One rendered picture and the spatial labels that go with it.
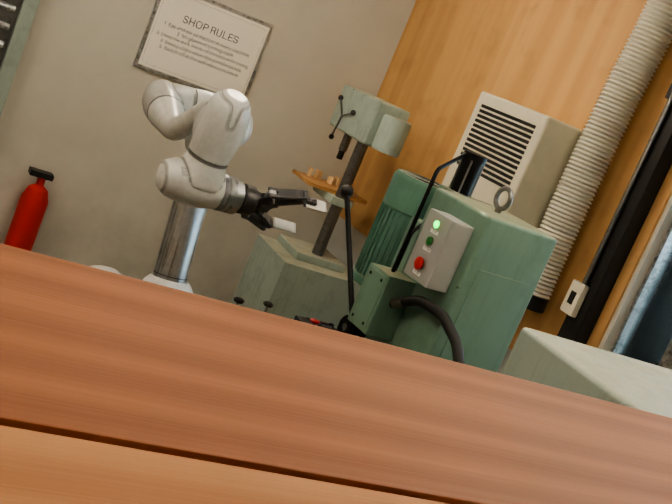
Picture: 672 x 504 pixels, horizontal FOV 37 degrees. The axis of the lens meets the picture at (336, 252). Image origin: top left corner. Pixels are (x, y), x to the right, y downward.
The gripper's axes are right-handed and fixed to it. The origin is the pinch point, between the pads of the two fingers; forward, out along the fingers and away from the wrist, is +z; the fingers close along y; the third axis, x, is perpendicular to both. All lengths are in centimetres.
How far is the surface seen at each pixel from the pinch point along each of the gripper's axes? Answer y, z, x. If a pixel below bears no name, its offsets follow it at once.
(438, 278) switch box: 37.2, 8.6, -29.2
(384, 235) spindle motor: 12.1, 15.2, -6.3
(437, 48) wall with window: -128, 180, 206
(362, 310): 15.4, 4.1, -30.1
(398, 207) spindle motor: 18.0, 15.4, -0.9
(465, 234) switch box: 45, 11, -21
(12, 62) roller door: -225, -11, 181
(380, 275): 22.7, 4.2, -23.9
